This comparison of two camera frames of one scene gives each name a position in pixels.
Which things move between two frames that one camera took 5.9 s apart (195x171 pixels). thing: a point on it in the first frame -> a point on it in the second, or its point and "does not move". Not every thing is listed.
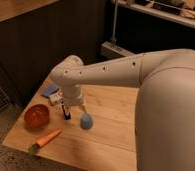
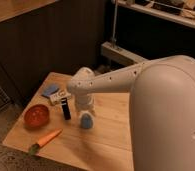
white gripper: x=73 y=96 -> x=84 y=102
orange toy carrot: x=34 y=149 does not move
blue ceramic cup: x=86 y=121 does not move
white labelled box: x=56 y=97 does not move
